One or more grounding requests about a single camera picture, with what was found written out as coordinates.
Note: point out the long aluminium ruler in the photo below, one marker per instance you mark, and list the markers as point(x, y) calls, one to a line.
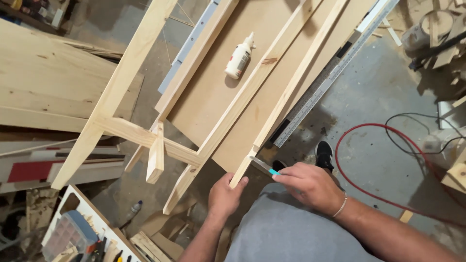
point(327, 76)

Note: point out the stack of plywood sheets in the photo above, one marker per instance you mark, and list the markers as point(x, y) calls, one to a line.
point(47, 80)

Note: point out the grey metal rail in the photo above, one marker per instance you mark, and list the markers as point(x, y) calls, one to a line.
point(185, 51)

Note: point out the black left shoe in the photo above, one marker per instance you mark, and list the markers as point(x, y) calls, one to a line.
point(279, 165)

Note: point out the white board with tools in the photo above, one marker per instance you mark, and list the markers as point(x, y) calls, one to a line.
point(105, 236)

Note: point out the person's right hand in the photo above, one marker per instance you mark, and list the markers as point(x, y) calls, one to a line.
point(313, 189)

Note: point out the clear plastic organiser box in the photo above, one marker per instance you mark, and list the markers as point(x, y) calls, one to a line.
point(69, 233)

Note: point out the pale wooden ladder frame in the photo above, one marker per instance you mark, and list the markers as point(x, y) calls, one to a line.
point(116, 83)

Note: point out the heap of wood scraps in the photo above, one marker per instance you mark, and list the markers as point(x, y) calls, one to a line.
point(446, 54)

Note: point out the black shoe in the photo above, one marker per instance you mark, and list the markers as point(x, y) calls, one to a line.
point(324, 154)
point(279, 165)

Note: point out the thin pale wooden strip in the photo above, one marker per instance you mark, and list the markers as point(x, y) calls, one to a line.
point(291, 85)

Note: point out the small wooden offcut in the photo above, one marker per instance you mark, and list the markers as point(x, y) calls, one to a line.
point(406, 216)

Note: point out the stack of red white panels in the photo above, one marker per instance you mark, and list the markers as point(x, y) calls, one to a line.
point(43, 169)

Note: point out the white paint bucket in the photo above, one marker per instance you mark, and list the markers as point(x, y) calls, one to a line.
point(418, 34)

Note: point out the white glue bottle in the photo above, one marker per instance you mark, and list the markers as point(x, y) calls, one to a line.
point(238, 58)

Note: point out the person's right fingers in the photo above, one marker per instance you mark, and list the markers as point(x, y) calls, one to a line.
point(291, 176)

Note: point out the white plastic container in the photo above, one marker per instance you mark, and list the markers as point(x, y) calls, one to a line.
point(442, 145)

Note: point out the brown fibreboard panel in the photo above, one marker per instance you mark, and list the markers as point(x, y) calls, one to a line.
point(214, 91)

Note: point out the clear plastic bottle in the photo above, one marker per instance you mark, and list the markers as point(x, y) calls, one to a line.
point(134, 210)

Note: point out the pale wooden batten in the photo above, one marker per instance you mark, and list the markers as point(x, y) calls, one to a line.
point(196, 58)

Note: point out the black right shoe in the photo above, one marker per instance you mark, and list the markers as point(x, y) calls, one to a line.
point(324, 154)

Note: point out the bundle of wooden slats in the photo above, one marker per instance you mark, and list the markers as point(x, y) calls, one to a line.
point(153, 247)

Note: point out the grey shirt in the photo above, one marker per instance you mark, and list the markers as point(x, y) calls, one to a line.
point(291, 233)

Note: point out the short wooden block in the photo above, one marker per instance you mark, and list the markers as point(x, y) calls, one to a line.
point(155, 156)

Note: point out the cluttered dark shelf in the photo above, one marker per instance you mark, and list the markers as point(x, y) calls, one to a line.
point(32, 12)

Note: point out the person's left hand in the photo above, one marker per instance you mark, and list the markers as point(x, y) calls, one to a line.
point(222, 200)

